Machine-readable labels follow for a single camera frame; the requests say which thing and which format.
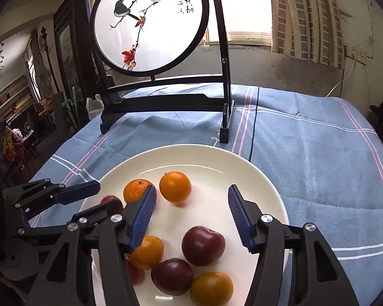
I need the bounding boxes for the red cherry tomato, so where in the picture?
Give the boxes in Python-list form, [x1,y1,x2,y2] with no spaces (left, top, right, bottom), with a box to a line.
[126,258,145,286]
[100,196,124,215]

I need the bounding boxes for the small mandarin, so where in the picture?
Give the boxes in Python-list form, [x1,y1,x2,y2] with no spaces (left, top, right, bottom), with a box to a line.
[123,178,154,204]

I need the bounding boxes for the yellow orange lemon fruit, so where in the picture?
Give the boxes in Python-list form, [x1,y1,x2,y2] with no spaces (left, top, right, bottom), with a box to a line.
[127,236,164,270]

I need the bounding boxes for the small dark red plum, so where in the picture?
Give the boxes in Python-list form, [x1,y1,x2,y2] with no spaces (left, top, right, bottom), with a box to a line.
[151,258,194,296]

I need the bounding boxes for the large dark red plum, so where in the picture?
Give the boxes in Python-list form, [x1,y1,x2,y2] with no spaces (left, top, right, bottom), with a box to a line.
[181,226,226,267]

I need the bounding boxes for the yellow orange round fruit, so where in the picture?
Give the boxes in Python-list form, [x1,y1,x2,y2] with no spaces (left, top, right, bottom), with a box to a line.
[189,272,234,306]

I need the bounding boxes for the white ceramic plate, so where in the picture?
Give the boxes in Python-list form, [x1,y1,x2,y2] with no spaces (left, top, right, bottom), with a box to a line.
[81,144,289,305]

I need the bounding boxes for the white plastic bag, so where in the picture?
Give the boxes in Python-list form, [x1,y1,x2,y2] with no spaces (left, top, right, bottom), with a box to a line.
[86,94,104,121]

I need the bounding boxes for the blue striped tablecloth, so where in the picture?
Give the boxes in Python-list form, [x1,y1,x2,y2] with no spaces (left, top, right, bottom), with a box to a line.
[35,85,383,305]

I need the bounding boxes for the standing fan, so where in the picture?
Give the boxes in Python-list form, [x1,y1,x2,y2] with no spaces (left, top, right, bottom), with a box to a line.
[34,65,54,100]

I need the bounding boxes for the dark framed painting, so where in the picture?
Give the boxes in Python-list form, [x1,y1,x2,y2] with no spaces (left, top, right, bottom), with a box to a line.
[53,0,99,127]

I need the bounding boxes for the bird painting table screen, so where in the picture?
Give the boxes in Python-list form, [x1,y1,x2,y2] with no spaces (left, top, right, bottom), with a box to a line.
[89,0,234,144]

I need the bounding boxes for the right beige checked curtain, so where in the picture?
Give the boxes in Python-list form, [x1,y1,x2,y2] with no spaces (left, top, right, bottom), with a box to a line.
[271,0,344,69]

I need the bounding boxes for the black power cable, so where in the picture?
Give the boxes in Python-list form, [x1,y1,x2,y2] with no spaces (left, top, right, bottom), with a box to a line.
[247,86,261,162]

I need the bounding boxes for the white wall cable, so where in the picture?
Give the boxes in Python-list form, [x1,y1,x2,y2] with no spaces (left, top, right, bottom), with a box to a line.
[325,55,358,98]

